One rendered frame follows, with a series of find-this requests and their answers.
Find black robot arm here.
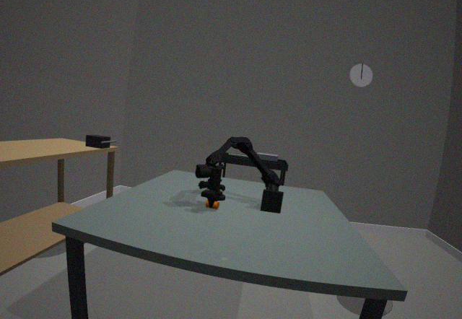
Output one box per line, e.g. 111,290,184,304
195,137,282,191

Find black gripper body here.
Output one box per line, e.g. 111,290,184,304
201,178,225,198

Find orange tapered knob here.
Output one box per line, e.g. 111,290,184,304
206,200,219,210

